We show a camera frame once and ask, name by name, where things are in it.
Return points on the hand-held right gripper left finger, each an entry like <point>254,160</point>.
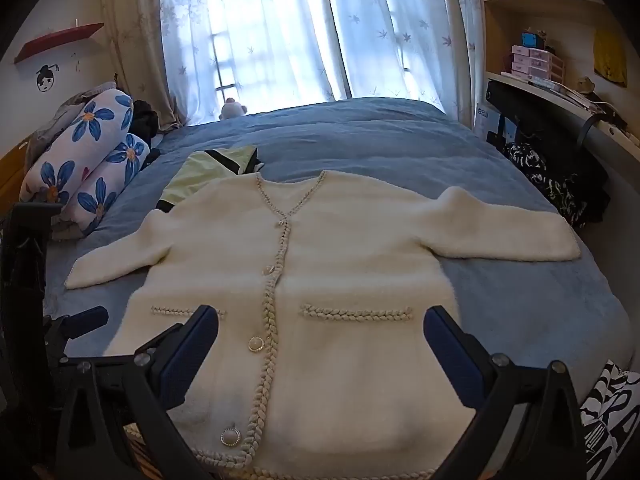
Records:
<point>190,355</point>

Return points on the red wall shelf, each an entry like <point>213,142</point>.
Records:
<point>55,42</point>

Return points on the wooden headboard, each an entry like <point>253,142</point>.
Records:
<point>12,175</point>

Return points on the white fluffy cardigan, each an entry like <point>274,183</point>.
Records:
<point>350,270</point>

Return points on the blue bed blanket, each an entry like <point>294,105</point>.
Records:
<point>375,135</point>

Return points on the yellow hanging cloth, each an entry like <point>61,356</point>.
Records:
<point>610,57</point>

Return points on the wooden shelf unit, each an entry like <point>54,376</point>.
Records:
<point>540,2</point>

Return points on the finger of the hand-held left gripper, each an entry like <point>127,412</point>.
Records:
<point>85,320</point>

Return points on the black white printed fabric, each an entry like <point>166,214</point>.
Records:
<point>612,420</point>

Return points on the pink drawer organizer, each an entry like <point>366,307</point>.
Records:
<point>537,62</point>

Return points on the grey clothes pile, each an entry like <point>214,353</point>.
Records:
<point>65,110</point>

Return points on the yellow-green black-trimmed garment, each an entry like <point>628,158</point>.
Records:
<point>200,175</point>

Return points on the black white patterned cloth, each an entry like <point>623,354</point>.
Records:
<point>545,180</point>

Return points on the beige floral curtain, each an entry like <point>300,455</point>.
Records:
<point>135,45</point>
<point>467,35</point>

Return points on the small blue box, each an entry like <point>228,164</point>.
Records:
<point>532,41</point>

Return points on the curved white desk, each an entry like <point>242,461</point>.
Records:
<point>550,97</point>

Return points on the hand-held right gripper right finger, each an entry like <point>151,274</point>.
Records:
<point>450,355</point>

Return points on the pink white plush toy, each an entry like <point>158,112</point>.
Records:
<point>232,109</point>

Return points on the white cardboard box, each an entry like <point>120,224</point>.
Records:
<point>487,122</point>

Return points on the white sheer floral curtain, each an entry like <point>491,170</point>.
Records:
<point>250,35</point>
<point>395,30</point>

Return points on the face wall sticker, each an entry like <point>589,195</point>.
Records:
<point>46,80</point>

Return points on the blue floral rolled quilt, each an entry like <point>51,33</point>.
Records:
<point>75,150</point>

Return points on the dark clothes pile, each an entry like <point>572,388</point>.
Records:
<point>145,122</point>

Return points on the small olive figurine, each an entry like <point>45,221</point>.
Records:
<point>585,85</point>

